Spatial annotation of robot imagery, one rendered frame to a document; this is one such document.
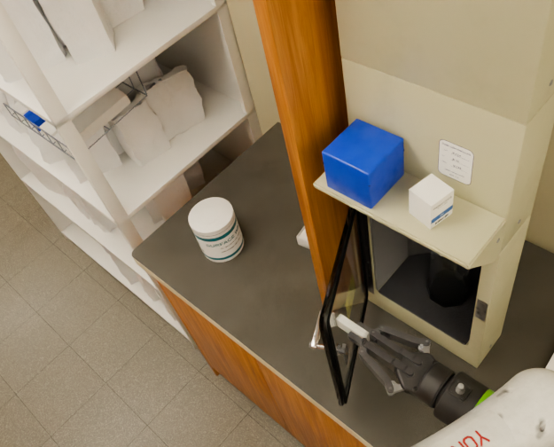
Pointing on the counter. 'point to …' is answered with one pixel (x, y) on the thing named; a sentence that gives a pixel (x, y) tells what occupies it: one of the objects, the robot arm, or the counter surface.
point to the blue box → (363, 162)
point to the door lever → (316, 337)
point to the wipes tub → (216, 229)
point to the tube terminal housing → (420, 161)
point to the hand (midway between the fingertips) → (353, 329)
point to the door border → (327, 316)
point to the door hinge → (367, 251)
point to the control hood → (472, 218)
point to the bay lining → (390, 250)
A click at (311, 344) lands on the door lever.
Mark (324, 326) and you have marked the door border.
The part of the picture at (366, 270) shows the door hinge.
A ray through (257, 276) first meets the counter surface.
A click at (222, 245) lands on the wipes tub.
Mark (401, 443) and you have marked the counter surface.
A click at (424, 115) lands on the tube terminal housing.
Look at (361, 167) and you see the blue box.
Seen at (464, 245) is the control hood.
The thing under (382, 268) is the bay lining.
